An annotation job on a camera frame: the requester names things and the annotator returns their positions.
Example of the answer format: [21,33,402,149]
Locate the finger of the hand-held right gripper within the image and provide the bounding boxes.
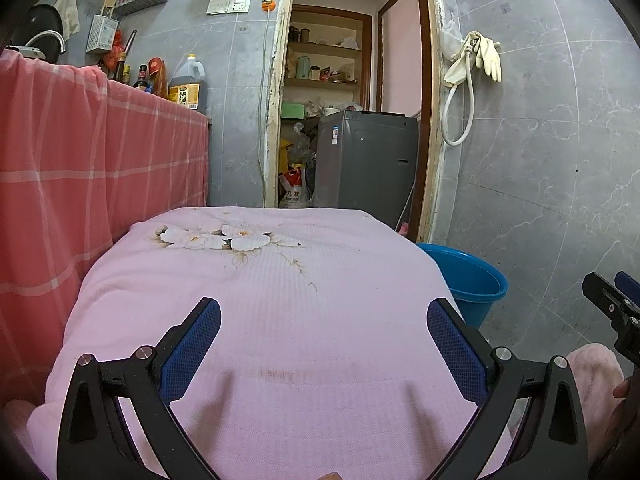
[581,271,633,322]
[614,271,640,307]

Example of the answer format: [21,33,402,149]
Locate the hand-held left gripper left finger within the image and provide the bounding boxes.
[56,297,222,480]

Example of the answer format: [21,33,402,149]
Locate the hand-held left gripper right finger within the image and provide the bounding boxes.
[425,297,590,480]

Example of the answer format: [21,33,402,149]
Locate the blue plastic bucket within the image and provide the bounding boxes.
[416,242,509,330]

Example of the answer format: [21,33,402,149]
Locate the person's right forearm pink sleeve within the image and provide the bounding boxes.
[565,342,626,456]

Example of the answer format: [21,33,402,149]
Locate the person's right hand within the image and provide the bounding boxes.
[601,377,633,442]

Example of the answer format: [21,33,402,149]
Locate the pink floral blanket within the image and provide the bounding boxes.
[27,206,506,480]

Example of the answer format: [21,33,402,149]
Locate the red white rice sack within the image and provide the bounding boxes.
[279,167,308,209]

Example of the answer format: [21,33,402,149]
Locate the grey washing machine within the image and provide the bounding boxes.
[314,110,420,226]

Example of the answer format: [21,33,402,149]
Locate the pink checked cloth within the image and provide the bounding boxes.
[0,47,210,406]

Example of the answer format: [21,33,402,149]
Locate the pile of dark plastic bags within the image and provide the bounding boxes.
[292,122,321,166]

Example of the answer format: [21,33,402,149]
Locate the cooking oil bottle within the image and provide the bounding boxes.
[168,54,208,113]

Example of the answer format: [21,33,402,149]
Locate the cream rubber gloves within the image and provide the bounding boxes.
[467,31,502,83]

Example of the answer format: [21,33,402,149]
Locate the clear plastic bag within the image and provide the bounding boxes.
[440,17,462,61]

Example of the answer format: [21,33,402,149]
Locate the metal rod tool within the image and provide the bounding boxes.
[117,29,138,81]

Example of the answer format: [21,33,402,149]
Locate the white perforated utensil holder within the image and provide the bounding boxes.
[86,14,120,54]

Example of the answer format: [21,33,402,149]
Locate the wooden shelf unit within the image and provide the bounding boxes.
[286,5,373,111]

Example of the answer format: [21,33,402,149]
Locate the silver faucet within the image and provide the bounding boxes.
[22,30,67,58]

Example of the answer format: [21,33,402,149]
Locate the black wok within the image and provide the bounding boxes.
[27,4,64,61]

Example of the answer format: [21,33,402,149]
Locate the beige rag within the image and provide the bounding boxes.
[54,0,81,38]

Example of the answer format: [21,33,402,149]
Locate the white washing machine hose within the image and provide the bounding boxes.
[402,180,416,226]

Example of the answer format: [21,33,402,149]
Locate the wooden door frame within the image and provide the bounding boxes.
[262,0,447,243]

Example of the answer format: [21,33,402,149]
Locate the white wall cable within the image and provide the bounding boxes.
[257,10,274,181]

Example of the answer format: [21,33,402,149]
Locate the white shower hose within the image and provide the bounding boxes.
[441,35,475,147]

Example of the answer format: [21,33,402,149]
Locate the white wall rack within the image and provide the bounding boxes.
[114,0,172,17]

